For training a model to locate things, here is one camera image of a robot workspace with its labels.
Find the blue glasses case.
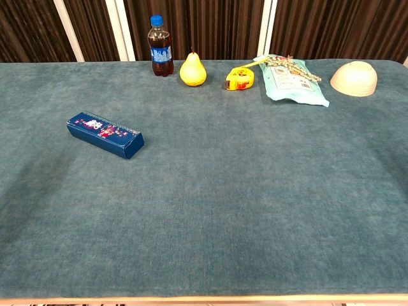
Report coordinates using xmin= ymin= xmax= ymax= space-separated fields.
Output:
xmin=66 ymin=112 xmax=145 ymax=160

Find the beige upturned bowl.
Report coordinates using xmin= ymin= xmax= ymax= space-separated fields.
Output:
xmin=330 ymin=61 xmax=378 ymax=98

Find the teal table cloth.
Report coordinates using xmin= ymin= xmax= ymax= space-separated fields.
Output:
xmin=0 ymin=59 xmax=408 ymax=299

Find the yellow tape measure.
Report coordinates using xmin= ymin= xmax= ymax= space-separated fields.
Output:
xmin=224 ymin=59 xmax=266 ymax=91

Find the cola bottle blue cap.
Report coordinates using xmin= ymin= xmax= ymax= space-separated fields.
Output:
xmin=147 ymin=15 xmax=175 ymax=78

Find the dark brown curtain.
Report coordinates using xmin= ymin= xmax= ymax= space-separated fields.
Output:
xmin=0 ymin=0 xmax=408 ymax=63

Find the patterned braided cord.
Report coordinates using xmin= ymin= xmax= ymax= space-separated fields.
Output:
xmin=265 ymin=55 xmax=323 ymax=84

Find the light blue snack packet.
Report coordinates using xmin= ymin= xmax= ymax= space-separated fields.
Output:
xmin=253 ymin=54 xmax=330 ymax=108

